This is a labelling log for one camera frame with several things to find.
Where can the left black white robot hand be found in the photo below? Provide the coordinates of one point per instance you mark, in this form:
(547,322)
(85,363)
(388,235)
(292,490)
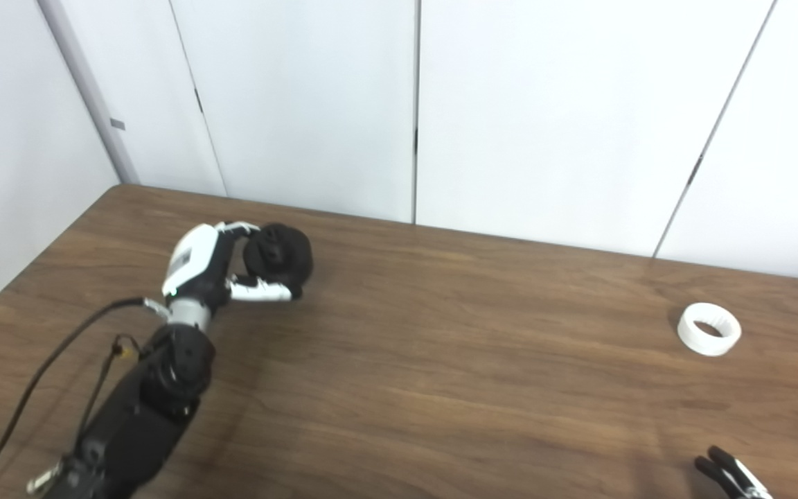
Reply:
(191,260)

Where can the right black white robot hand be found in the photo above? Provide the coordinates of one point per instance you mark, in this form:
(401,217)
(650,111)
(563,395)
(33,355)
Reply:
(731,475)

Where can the round black plastic part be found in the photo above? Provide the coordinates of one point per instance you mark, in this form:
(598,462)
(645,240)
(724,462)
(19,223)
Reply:
(285,256)

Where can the grey wall corner post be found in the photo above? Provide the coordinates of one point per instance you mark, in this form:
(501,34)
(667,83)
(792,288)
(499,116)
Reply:
(91,90)

